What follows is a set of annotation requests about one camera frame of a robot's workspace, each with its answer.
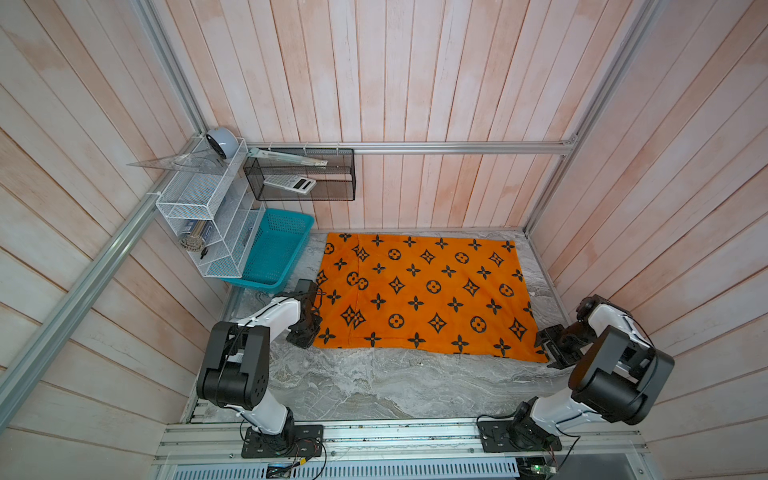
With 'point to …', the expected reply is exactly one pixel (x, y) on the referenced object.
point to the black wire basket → (334, 181)
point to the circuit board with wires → (550, 468)
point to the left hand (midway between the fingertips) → (315, 337)
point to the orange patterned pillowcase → (468, 295)
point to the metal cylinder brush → (195, 240)
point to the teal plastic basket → (279, 244)
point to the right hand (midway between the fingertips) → (541, 347)
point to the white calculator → (295, 183)
